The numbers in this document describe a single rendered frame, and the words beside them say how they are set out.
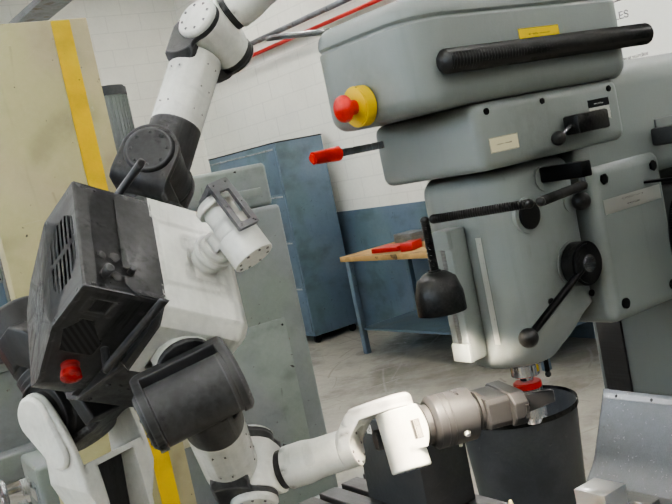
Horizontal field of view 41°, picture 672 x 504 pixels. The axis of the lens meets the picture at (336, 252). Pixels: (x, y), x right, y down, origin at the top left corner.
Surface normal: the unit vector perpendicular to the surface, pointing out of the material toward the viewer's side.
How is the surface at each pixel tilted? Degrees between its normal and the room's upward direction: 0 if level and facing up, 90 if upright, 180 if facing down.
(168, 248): 58
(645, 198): 90
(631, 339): 90
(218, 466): 137
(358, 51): 90
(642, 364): 90
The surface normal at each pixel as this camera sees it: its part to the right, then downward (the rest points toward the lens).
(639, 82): 0.55, -0.11
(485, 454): -0.72, 0.28
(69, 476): -0.54, 0.19
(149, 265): 0.59, -0.61
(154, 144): -0.04, -0.38
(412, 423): 0.17, -0.33
